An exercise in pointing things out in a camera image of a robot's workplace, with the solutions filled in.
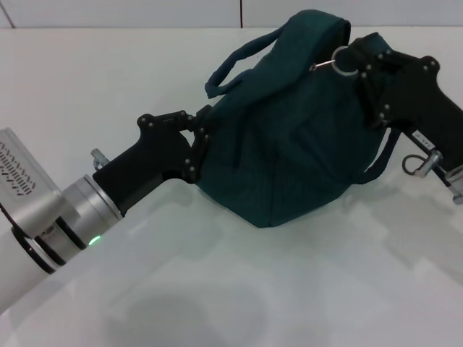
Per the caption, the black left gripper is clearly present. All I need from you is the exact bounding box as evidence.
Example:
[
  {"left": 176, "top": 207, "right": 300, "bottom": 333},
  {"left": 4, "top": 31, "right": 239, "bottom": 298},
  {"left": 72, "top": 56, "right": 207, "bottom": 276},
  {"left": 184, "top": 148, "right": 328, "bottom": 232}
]
[{"left": 91, "top": 107, "right": 218, "bottom": 213}]

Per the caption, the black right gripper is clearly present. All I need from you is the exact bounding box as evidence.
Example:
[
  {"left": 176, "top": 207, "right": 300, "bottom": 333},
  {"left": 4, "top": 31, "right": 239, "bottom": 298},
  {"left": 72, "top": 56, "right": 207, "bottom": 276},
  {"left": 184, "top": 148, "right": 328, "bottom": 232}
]
[{"left": 331, "top": 33, "right": 463, "bottom": 171}]

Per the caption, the dark teal insulated lunch bag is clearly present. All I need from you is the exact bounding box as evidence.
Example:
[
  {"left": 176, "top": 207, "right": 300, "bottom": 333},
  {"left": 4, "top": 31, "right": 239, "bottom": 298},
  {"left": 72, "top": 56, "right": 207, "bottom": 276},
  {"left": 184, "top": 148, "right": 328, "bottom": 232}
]
[{"left": 203, "top": 9, "right": 399, "bottom": 230}]

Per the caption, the right gripper cable with plug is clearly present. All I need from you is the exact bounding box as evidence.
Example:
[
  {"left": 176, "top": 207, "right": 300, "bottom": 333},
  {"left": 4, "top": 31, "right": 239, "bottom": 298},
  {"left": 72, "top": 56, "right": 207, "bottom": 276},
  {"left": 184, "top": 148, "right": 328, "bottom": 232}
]
[{"left": 402, "top": 150, "right": 454, "bottom": 189}]

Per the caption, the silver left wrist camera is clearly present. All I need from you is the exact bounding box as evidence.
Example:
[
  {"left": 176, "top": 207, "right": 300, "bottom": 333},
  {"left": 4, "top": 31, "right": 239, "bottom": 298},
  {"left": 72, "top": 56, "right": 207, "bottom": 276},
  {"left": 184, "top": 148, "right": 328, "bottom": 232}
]
[{"left": 0, "top": 127, "right": 63, "bottom": 240}]

